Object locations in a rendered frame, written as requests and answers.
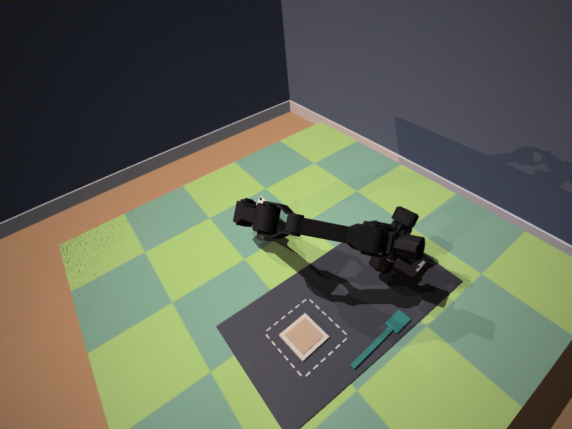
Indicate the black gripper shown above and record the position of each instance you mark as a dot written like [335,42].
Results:
[403,220]

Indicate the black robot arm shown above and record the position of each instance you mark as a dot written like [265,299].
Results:
[371,238]

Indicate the beige square tile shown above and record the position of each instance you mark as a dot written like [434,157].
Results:
[304,337]

